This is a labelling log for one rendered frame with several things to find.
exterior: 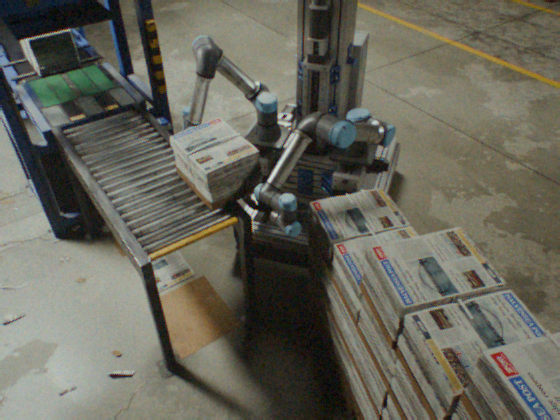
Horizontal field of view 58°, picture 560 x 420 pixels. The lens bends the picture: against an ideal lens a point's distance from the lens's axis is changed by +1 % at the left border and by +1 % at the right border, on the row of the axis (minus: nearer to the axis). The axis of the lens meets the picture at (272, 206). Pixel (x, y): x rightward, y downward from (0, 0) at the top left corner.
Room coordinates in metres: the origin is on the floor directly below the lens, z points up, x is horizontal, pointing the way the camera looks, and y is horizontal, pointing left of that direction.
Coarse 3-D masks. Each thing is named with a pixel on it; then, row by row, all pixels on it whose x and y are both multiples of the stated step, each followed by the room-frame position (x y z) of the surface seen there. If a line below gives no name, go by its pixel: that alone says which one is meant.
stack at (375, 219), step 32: (384, 192) 1.87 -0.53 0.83; (320, 224) 1.67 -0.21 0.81; (352, 224) 1.65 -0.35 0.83; (384, 224) 1.64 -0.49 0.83; (352, 256) 1.45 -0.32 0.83; (352, 288) 1.34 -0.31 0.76; (320, 320) 1.62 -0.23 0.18; (352, 352) 1.26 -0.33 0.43; (384, 352) 1.05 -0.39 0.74; (352, 384) 1.23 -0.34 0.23; (384, 384) 1.01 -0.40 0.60; (352, 416) 1.18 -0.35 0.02; (384, 416) 0.96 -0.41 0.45; (416, 416) 0.82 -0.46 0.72
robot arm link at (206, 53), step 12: (204, 48) 2.38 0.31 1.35; (204, 60) 2.33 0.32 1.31; (216, 60) 2.36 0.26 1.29; (204, 72) 2.31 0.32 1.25; (204, 84) 2.32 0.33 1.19; (192, 96) 2.34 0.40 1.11; (204, 96) 2.32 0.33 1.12; (192, 108) 2.31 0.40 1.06; (204, 108) 2.33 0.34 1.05; (192, 120) 2.30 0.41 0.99
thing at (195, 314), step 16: (192, 288) 2.01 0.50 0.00; (208, 288) 2.01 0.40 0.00; (176, 304) 1.89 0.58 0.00; (192, 304) 1.89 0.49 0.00; (208, 304) 1.89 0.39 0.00; (224, 304) 1.88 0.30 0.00; (176, 320) 1.78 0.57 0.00; (192, 320) 1.78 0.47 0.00; (208, 320) 1.77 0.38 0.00; (224, 320) 1.77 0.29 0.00; (176, 336) 1.67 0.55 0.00; (192, 336) 1.67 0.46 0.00; (208, 336) 1.66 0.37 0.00; (192, 352) 1.57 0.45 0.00
